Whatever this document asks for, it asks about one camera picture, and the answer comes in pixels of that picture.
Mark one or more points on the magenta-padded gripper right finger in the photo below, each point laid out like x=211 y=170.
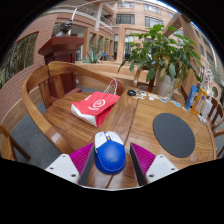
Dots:
x=160 y=166

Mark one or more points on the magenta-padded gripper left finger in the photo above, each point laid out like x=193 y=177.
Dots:
x=66 y=166

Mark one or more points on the blue and white computer mouse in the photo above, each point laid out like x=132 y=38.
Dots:
x=110 y=156

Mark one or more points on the round dark grey mouse pad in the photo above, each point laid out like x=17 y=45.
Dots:
x=174 y=135

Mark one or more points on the crumpled clear wrapper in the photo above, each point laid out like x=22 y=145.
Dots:
x=202 y=118

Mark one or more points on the red and white paper bag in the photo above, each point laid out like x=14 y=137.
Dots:
x=93 y=106

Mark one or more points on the large curved wooden armchair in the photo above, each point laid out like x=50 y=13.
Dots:
x=31 y=106

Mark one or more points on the blue squeeze tube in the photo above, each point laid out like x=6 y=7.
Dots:
x=191 y=96

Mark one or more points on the yellow liquid bottle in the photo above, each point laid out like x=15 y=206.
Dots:
x=199 y=100

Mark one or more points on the black key fob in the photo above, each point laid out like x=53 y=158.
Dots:
x=131 y=92

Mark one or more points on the leafy plant in white pot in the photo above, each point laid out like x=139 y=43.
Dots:
x=163 y=53

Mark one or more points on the spiky green agave plant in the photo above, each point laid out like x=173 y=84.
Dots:
x=93 y=56

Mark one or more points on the dark red wooden lectern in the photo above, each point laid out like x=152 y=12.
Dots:
x=61 y=50

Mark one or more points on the dark bust statue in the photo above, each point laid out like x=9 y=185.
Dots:
x=65 y=28

